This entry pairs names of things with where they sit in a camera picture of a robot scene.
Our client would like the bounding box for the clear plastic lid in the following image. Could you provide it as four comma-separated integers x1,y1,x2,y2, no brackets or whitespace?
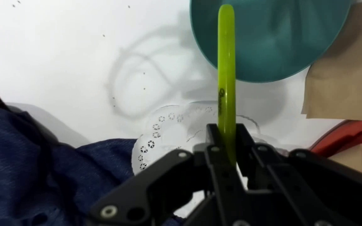
131,99,277,178

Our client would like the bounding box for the white board sheet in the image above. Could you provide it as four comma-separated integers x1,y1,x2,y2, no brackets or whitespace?
0,0,358,218

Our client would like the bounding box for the brown cardboard piece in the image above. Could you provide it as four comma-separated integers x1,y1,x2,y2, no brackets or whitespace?
300,0,362,124

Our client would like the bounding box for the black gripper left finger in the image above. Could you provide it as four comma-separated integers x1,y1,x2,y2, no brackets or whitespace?
89,121,248,226

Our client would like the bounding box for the dark blue cloth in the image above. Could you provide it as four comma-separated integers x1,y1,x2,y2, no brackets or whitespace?
0,105,185,226

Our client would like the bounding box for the red box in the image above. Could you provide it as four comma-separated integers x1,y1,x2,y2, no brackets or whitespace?
309,118,362,182

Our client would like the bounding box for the teal bowl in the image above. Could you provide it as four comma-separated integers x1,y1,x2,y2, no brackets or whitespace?
189,0,354,84

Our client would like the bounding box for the lime green pen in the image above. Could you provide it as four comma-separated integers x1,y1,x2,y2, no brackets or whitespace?
216,3,238,167

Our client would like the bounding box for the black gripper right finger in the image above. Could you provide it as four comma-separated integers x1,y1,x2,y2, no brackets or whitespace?
234,121,362,226

